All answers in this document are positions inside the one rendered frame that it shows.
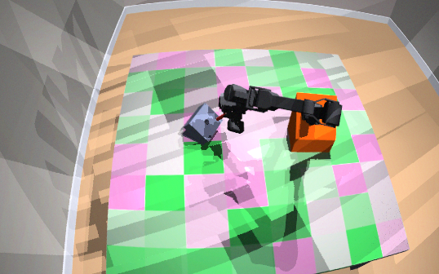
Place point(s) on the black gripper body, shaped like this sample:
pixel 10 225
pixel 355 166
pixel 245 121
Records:
pixel 234 123

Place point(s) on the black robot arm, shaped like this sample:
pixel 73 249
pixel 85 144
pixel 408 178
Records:
pixel 264 99

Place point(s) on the pale blue square panel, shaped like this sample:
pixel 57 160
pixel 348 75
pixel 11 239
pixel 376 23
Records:
pixel 202 124

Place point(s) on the dark red peg with grey band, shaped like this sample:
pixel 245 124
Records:
pixel 220 117

